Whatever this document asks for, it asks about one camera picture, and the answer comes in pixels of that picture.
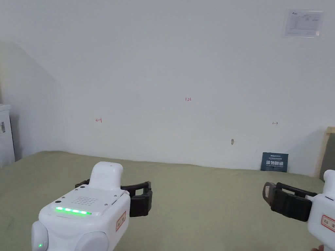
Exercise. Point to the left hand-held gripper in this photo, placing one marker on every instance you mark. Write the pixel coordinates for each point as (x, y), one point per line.
(83, 222)

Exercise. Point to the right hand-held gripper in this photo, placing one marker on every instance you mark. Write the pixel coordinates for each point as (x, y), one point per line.
(324, 217)

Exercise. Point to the person's right hand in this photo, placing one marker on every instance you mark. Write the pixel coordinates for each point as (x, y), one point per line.
(318, 249)

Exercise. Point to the dark blue sign card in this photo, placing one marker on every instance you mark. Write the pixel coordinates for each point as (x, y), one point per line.
(274, 162)

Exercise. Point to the wood-framed grey padded headboard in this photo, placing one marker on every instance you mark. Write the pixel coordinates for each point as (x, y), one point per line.
(328, 157)

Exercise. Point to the bed with pale green sheet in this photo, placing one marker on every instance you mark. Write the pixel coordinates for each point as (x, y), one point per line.
(199, 209)

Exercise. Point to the white paper notice in sleeve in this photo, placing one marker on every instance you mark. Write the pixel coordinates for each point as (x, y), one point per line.
(303, 24)

